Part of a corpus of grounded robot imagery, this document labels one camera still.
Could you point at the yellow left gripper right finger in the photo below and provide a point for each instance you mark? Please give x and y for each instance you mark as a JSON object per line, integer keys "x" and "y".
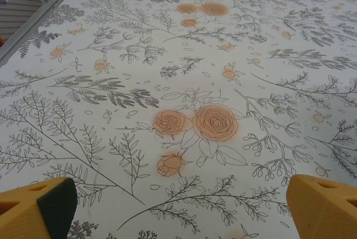
{"x": 323, "y": 211}

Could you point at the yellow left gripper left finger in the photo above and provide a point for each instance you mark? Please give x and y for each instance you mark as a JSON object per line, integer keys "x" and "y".
{"x": 28, "y": 214}

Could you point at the floral printed tablecloth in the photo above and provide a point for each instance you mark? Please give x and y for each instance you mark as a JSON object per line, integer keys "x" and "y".
{"x": 178, "y": 83}

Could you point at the aluminium extrusion frame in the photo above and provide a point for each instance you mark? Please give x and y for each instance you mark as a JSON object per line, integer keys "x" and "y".
{"x": 28, "y": 31}

